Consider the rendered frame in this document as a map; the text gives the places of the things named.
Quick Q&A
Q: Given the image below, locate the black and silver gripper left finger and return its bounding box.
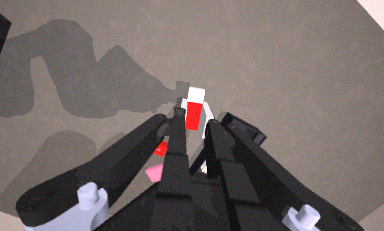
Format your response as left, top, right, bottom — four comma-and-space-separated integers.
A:
15, 98, 195, 231

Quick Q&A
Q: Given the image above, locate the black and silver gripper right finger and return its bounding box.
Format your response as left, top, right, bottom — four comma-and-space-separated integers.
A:
199, 102, 364, 231

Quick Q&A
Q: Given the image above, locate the black rack of labelled bins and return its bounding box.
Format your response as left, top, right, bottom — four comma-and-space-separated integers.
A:
189, 112, 267, 179

